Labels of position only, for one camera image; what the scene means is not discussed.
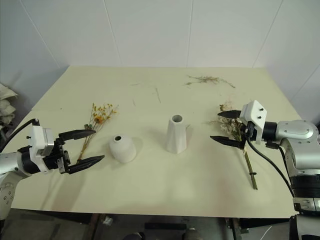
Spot round white ceramic vase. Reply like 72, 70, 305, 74
108, 134, 137, 164

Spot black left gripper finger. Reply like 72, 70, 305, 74
67, 154, 106, 175
58, 129, 97, 141

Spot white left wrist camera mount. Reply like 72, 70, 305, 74
25, 123, 55, 173

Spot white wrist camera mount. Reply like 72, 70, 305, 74
25, 123, 55, 173
239, 99, 268, 146

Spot tall white ceramic vase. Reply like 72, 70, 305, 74
165, 114, 189, 154

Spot yellow dried flower bunch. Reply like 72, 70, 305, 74
76, 102, 120, 164

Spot beige dried flower bunch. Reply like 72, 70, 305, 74
204, 100, 260, 191

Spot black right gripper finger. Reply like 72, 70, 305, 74
209, 135, 246, 149
217, 109, 242, 120

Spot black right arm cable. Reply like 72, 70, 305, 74
244, 121, 295, 200

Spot dark rounded shape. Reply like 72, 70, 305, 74
124, 231, 146, 240

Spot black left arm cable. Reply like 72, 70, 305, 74
0, 118, 40, 153

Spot white stacked sacks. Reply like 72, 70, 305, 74
0, 83, 19, 127

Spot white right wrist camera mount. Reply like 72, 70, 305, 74
239, 99, 268, 146

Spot silver robot body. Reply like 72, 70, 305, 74
289, 213, 320, 240

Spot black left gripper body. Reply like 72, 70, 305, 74
41, 136, 72, 175

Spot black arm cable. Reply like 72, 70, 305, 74
244, 121, 295, 200
0, 118, 40, 153

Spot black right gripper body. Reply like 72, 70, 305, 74
240, 121, 258, 144

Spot loose dried twig pile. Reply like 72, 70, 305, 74
184, 74, 236, 89

